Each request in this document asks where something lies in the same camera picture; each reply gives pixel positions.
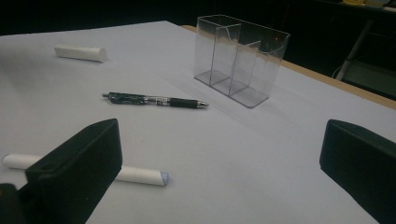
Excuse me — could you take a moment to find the clear plastic pen holder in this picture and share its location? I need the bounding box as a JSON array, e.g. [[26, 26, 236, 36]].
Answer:
[[193, 14, 291, 109]]

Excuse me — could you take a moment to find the white chalk stick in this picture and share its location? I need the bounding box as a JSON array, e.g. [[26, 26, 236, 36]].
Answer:
[[1, 153, 171, 188], [53, 43, 108, 63]]

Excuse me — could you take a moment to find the grey metal stand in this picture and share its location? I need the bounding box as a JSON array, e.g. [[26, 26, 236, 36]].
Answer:
[[334, 20, 396, 98]]

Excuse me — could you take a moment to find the black retractable pen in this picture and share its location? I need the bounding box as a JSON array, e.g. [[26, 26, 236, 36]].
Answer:
[[102, 91, 210, 110]]

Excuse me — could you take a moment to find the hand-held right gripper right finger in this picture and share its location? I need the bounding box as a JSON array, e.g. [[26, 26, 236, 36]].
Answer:
[[319, 119, 396, 224]]

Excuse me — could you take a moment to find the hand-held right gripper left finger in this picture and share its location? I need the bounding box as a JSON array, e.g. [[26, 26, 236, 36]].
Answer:
[[18, 118, 123, 224]]

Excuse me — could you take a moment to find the white table sheet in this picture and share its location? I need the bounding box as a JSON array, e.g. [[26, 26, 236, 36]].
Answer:
[[0, 20, 396, 224]]

